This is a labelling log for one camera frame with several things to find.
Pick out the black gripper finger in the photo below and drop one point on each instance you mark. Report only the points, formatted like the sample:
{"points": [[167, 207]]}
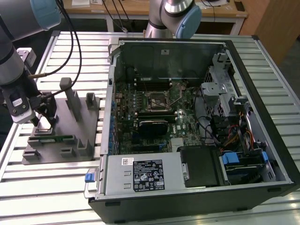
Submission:
{"points": [[52, 119], [35, 120]]}

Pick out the silver square CPU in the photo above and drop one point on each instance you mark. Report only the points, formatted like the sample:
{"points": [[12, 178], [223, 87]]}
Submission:
{"points": [[44, 129]]}

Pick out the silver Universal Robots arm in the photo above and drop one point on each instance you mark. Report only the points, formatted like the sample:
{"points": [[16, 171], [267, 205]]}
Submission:
{"points": [[14, 25]]}

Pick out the grey parts rack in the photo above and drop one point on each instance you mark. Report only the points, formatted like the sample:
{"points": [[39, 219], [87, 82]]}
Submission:
{"points": [[68, 131]]}

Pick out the green RAM stick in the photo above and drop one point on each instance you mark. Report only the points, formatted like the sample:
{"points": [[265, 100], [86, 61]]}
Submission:
{"points": [[58, 138]]}

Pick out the blue case latch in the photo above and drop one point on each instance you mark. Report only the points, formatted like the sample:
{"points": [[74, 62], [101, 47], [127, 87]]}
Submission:
{"points": [[89, 178]]}

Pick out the grey power supply unit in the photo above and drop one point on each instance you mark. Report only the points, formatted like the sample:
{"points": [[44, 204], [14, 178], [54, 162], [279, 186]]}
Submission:
{"points": [[117, 173]]}

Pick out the black graphics card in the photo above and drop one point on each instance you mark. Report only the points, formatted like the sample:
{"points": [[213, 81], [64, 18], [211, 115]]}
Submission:
{"points": [[152, 130]]}

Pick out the black RAM slot bank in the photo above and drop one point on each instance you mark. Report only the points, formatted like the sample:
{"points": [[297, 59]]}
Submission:
{"points": [[152, 84], [154, 116]]}

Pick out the white paper sheet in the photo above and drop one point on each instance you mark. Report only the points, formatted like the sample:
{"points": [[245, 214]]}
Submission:
{"points": [[80, 2]]}

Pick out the wooden desk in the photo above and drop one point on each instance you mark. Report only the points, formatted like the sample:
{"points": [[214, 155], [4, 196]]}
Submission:
{"points": [[98, 9]]}

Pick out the white labelled box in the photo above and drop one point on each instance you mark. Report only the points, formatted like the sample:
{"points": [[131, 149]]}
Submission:
{"points": [[97, 2]]}

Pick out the silver chipset heatsink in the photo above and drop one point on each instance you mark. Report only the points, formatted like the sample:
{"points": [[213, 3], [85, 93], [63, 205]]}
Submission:
{"points": [[177, 144]]}

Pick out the green motherboard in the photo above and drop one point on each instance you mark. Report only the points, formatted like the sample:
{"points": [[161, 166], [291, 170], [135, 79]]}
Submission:
{"points": [[187, 112]]}

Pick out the open black PC case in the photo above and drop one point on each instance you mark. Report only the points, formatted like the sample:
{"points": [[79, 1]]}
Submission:
{"points": [[164, 211]]}

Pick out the black drive box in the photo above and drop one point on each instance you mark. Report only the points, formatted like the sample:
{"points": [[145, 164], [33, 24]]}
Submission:
{"points": [[201, 166]]}

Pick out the metal drive cage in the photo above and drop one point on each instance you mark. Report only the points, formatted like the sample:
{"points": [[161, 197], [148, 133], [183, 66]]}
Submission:
{"points": [[212, 90]]}

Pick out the hard disk in blue carrier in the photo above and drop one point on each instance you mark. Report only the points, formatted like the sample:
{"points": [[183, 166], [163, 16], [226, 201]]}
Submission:
{"points": [[229, 159]]}

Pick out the small black device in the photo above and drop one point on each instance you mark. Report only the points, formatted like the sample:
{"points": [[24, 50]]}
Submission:
{"points": [[239, 5]]}

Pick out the wooden cabinet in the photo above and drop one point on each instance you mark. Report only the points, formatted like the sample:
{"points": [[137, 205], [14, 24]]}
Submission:
{"points": [[276, 28]]}

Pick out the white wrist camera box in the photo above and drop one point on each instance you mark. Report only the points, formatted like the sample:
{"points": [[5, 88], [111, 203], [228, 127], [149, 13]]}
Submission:
{"points": [[21, 112]]}

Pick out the grey wrist camera block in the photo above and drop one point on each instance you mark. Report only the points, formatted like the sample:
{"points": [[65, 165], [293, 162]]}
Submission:
{"points": [[27, 57]]}

